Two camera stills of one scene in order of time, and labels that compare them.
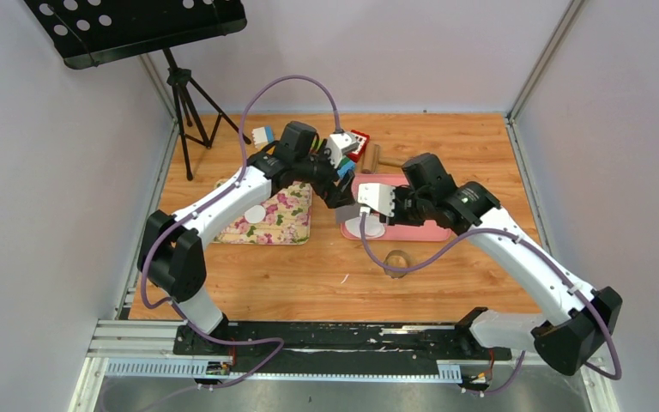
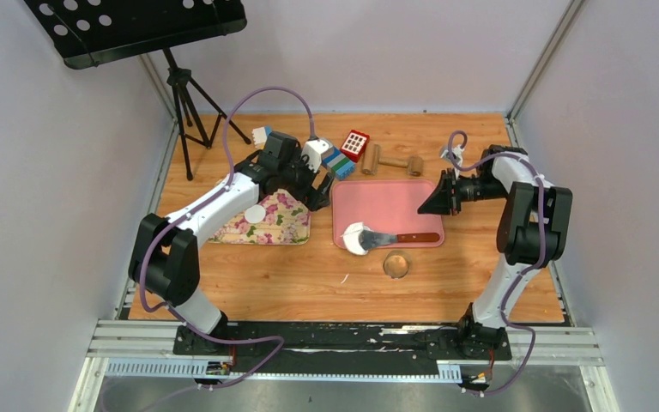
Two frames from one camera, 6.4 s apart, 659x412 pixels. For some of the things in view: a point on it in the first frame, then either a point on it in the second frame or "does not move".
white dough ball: [373, 227] → [351, 238]
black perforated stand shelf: [90, 33] does not move
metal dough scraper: [343, 214] → [371, 239]
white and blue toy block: [262, 136] does not move
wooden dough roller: [372, 161] does not move
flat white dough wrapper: [255, 214] does not move
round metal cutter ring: [397, 258] does not move
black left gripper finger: [339, 196] → [317, 201]
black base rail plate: [335, 348] does not move
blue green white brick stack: [346, 165] does not move
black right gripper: [398, 218] → [442, 201]
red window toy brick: [361, 138] does not move
